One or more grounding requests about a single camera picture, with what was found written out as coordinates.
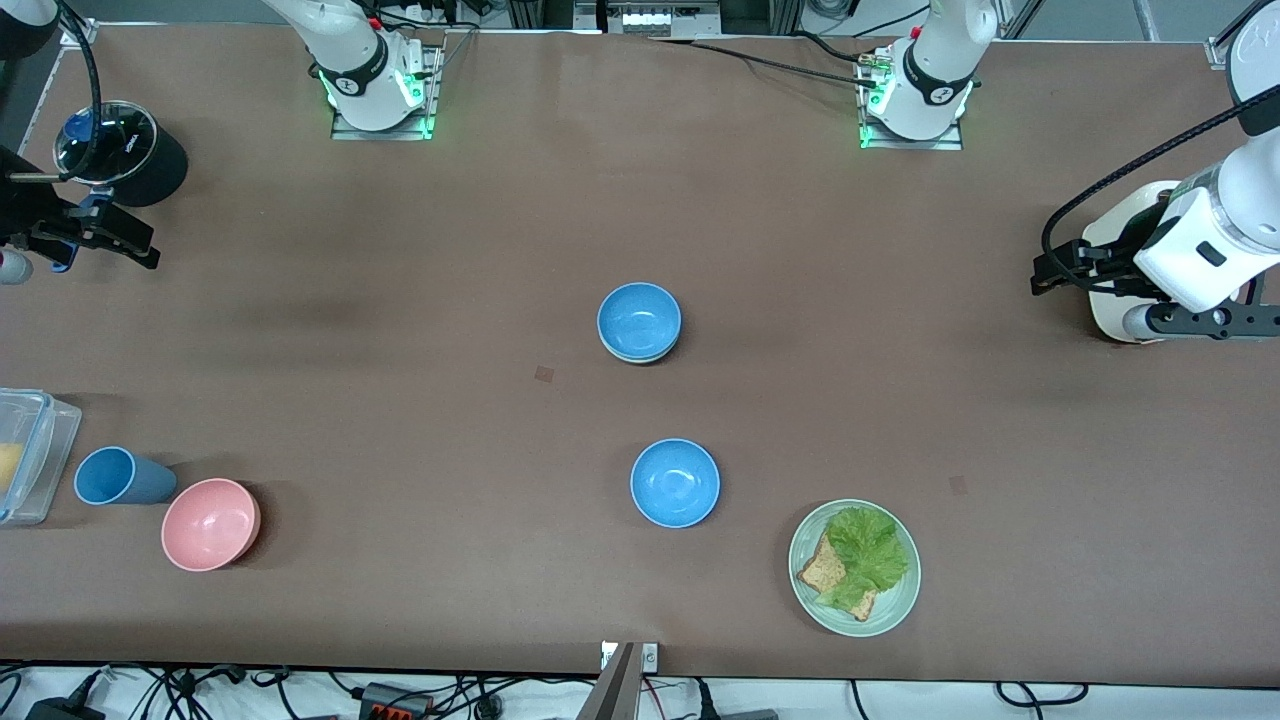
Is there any blue bowl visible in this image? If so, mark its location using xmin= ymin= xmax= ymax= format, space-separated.
xmin=597 ymin=282 xmax=682 ymax=359
xmin=630 ymin=438 xmax=721 ymax=529

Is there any light green bowl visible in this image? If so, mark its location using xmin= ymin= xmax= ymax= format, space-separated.
xmin=600 ymin=338 xmax=681 ymax=365

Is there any pink bowl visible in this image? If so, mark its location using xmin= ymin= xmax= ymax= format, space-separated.
xmin=161 ymin=478 xmax=262 ymax=573

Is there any white toaster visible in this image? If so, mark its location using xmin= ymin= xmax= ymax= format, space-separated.
xmin=1083 ymin=180 xmax=1241 ymax=346

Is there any clear plastic container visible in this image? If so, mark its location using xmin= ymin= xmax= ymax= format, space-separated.
xmin=0 ymin=388 xmax=83 ymax=528

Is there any blue cup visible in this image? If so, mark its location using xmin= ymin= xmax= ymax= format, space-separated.
xmin=74 ymin=446 xmax=179 ymax=507

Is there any green lettuce leaf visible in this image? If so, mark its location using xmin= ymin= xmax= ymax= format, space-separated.
xmin=815 ymin=507 xmax=911 ymax=613

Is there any light green plate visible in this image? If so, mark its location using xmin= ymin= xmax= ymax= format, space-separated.
xmin=788 ymin=498 xmax=922 ymax=638

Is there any brown toast slice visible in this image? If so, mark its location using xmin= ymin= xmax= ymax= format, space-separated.
xmin=797 ymin=535 xmax=879 ymax=623

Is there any grey control box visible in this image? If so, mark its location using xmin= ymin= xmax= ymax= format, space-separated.
xmin=605 ymin=0 xmax=721 ymax=39

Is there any black red power strip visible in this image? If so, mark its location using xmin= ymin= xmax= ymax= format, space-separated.
xmin=360 ymin=682 xmax=433 ymax=720

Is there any black floor plug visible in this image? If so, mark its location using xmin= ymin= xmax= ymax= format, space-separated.
xmin=690 ymin=680 xmax=781 ymax=720

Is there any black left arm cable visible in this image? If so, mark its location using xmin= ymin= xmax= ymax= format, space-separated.
xmin=1040 ymin=85 xmax=1280 ymax=297

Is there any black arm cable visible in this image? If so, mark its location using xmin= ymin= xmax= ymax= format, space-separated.
xmin=55 ymin=0 xmax=104 ymax=183
xmin=1040 ymin=85 xmax=1280 ymax=297

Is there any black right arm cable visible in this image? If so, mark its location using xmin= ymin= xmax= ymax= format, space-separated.
xmin=55 ymin=0 xmax=104 ymax=183

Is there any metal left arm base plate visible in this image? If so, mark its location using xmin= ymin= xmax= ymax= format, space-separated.
xmin=858 ymin=45 xmax=964 ymax=151

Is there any short black table cable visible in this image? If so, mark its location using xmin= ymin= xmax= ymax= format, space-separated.
xmin=790 ymin=30 xmax=881 ymax=66

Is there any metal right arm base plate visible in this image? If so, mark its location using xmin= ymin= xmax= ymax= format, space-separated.
xmin=330 ymin=40 xmax=443 ymax=141

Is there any long black table cable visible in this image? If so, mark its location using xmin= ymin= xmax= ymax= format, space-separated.
xmin=648 ymin=36 xmax=881 ymax=89

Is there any black looped floor cable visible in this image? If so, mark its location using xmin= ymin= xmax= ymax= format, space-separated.
xmin=995 ymin=682 xmax=1089 ymax=708

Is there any grey camera mount bar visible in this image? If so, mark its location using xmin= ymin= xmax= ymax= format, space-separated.
xmin=576 ymin=642 xmax=661 ymax=720

